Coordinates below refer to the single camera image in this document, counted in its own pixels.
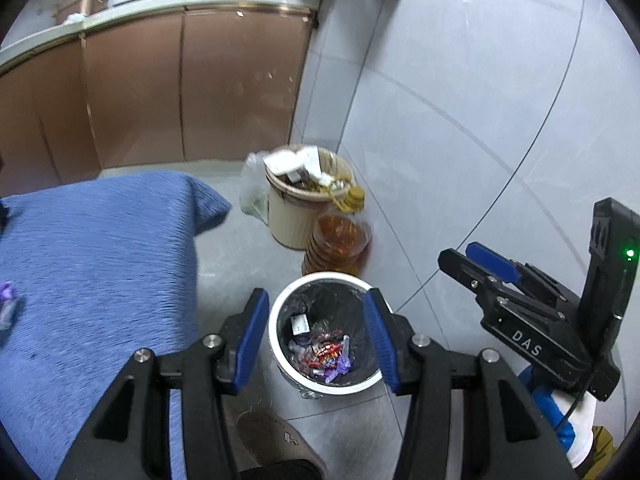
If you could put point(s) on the amber oil bottle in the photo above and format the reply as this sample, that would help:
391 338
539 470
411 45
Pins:
340 237

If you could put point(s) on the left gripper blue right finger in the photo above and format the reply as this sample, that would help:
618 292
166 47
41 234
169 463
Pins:
390 335

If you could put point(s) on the brown kitchen cabinets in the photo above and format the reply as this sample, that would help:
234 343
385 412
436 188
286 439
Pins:
179 84

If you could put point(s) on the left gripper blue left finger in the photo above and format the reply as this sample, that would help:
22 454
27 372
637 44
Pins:
242 335

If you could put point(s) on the beige wicker waste basket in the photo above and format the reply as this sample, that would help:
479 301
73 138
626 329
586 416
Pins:
303 180

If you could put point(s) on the small purple wrapper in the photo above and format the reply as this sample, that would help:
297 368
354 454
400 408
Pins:
8 301

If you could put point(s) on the red snack wrapper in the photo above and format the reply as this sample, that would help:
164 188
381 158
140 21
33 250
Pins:
310 358

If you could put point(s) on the purple candy wrapper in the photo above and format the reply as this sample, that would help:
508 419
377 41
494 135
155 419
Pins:
340 365

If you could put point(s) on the right blue white gloved hand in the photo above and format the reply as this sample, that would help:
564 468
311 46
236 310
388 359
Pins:
571 419

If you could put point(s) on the brown slipper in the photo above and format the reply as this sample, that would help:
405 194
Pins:
277 448

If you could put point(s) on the blue towel table cover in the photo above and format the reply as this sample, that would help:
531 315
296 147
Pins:
101 269

